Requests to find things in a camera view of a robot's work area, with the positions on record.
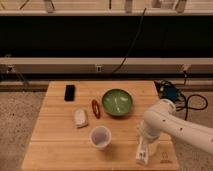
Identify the blue power box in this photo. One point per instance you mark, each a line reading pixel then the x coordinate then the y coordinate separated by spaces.
pixel 169 92

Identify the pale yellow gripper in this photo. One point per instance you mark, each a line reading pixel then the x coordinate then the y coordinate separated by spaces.
pixel 152 148

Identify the left wall outlet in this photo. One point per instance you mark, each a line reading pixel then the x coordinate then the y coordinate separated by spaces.
pixel 10 69

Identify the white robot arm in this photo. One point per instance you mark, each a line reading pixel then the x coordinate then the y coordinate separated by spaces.
pixel 160 118

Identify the black smartphone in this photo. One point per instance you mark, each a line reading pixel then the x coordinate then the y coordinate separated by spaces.
pixel 69 93

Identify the white plastic bottle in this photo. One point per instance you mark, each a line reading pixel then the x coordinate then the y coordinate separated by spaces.
pixel 142 152

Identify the clear plastic cup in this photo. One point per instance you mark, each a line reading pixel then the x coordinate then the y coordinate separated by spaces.
pixel 100 137

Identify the green ceramic bowl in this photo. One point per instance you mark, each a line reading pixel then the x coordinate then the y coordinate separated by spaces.
pixel 117 102

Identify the white wall outlet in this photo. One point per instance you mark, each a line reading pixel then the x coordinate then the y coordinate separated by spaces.
pixel 99 68

